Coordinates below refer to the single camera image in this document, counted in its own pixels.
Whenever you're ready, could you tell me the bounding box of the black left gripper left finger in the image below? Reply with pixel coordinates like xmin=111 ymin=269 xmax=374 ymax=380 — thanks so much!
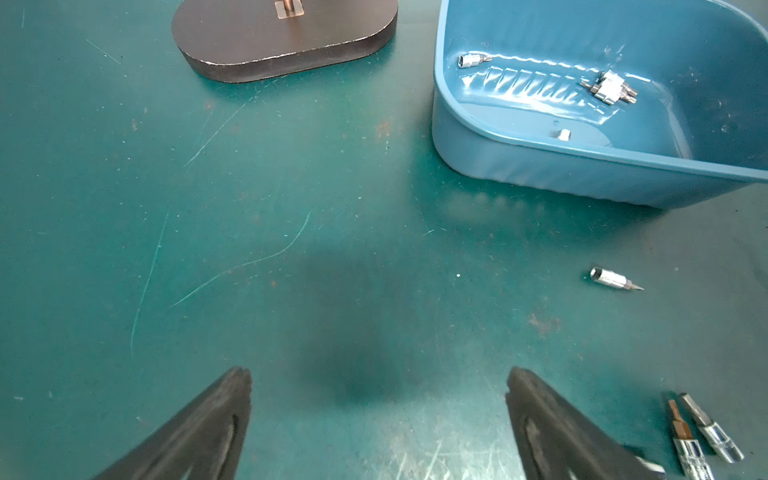
xmin=96 ymin=367 xmax=252 ymax=479

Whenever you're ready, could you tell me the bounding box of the blue plastic storage box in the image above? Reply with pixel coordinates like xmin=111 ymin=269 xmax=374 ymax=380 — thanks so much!
xmin=432 ymin=1 xmax=767 ymax=209

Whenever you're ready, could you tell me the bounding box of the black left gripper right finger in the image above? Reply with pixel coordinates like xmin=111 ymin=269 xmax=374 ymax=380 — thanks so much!
xmin=505 ymin=367 xmax=666 ymax=479

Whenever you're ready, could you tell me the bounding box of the dark metal scroll cup stand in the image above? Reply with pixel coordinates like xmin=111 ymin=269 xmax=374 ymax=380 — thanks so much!
xmin=171 ymin=0 xmax=399 ymax=84

